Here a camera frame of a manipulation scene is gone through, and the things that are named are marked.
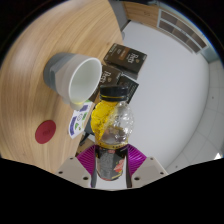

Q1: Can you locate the white green printed leaflet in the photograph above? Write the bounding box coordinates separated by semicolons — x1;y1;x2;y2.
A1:
68;100;94;140

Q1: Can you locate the clear black-capped drink bottle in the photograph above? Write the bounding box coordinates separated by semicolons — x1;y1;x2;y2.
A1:
90;84;135;182

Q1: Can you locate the flat round red coaster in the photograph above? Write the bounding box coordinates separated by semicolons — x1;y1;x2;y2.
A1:
34;119;57;145

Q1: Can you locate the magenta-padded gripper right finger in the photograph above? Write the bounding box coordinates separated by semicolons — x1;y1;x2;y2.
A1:
126;144;169;188

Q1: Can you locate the white and grey mug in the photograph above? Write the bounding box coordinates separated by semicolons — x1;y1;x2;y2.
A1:
42;52;103;111

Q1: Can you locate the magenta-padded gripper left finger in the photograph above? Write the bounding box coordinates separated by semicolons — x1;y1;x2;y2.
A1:
54;144;98;188

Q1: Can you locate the tall dark brown carton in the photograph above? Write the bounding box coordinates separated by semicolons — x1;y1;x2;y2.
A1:
103;43;148;76

